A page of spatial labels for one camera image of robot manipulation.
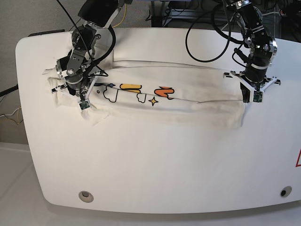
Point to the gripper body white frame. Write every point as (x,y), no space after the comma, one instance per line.
(78,88)
(253,78)

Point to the black aluminium frame rack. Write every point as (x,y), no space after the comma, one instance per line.
(163,12)

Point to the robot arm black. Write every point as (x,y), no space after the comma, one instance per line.
(79,69)
(257,49)

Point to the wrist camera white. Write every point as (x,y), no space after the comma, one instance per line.
(257,96)
(84,105)

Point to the white printed T-shirt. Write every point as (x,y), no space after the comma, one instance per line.
(163,92)

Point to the grey table grommet left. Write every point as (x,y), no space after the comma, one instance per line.
(86,196)

